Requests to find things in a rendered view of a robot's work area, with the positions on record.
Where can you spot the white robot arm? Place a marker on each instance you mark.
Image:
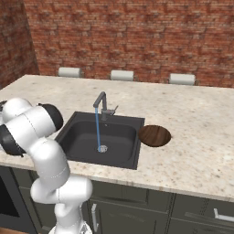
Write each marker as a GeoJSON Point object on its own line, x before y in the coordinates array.
{"type": "Point", "coordinates": [45, 152]}

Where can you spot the dark grey sink tap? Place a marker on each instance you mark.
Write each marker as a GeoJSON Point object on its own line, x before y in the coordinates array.
{"type": "Point", "coordinates": [104, 106]}

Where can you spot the black kitchen sink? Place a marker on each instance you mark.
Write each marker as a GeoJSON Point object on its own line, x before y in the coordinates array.
{"type": "Point", "coordinates": [88, 143]}

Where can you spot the brown wooden bowl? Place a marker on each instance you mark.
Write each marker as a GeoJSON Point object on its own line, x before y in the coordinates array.
{"type": "Point", "coordinates": [154, 136]}

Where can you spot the blue water stream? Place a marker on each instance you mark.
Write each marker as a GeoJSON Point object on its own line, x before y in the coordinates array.
{"type": "Point", "coordinates": [97, 128]}

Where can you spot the white stool back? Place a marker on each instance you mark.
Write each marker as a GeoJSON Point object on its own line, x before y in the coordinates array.
{"type": "Point", "coordinates": [69, 72]}
{"type": "Point", "coordinates": [122, 75]}
{"type": "Point", "coordinates": [182, 79]}

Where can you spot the dark grey false drawer front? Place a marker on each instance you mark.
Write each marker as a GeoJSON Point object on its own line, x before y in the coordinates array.
{"type": "Point", "coordinates": [131, 192]}

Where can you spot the dark grey cupboard door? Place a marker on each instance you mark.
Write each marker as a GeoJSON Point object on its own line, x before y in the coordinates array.
{"type": "Point", "coordinates": [128, 218]}

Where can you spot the black dishwasher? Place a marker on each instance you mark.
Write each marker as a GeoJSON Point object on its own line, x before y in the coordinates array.
{"type": "Point", "coordinates": [10, 201]}

